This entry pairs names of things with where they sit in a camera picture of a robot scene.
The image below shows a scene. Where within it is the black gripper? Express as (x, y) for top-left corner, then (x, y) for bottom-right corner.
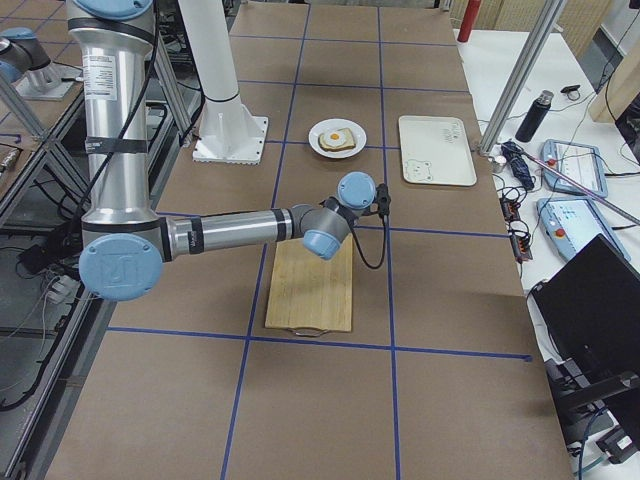
(362, 183), (391, 218)

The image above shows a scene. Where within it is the white round plate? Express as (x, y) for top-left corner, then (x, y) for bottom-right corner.
(308, 118), (367, 159)

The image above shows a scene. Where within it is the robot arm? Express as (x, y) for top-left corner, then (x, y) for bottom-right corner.
(1, 27), (51, 83)
(67, 1), (390, 301)

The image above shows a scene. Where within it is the bread slice under egg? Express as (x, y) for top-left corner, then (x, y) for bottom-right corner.
(318, 128), (356, 152)

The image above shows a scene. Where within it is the cream bear serving tray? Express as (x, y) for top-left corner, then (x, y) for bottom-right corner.
(398, 115), (477, 187)

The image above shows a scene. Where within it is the fried egg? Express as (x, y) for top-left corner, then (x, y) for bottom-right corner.
(322, 130), (346, 145)

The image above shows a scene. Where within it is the wooden cutting board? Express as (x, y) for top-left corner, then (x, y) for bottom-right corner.
(265, 237), (353, 335)

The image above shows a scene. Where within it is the folded blue umbrella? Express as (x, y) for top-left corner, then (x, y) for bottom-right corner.
(501, 141), (535, 191)

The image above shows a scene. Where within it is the white central column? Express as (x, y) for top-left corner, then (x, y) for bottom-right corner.
(179, 0), (248, 140)

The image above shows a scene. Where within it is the black water bottle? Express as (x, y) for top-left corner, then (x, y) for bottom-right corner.
(515, 90), (554, 143)

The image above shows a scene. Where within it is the lower teach pendant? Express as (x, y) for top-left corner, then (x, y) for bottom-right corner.
(536, 197), (631, 261)

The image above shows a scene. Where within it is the teach pendant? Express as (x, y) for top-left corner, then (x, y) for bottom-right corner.
(536, 197), (631, 261)
(541, 139), (608, 198)

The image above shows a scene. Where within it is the upper teach pendant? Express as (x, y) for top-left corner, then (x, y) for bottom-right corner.
(541, 139), (608, 198)

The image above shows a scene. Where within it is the red cylinder bottle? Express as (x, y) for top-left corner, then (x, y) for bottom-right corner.
(457, 0), (482, 43)

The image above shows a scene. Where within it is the black laptop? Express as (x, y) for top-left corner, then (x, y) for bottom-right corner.
(530, 232), (640, 431)

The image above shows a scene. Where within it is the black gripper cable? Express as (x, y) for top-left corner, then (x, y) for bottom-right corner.
(349, 214), (387, 271)

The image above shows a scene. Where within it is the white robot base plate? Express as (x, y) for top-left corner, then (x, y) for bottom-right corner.
(192, 115), (269, 165)

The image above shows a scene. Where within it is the aluminium frame post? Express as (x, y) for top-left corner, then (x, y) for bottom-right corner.
(477, 0), (567, 157)

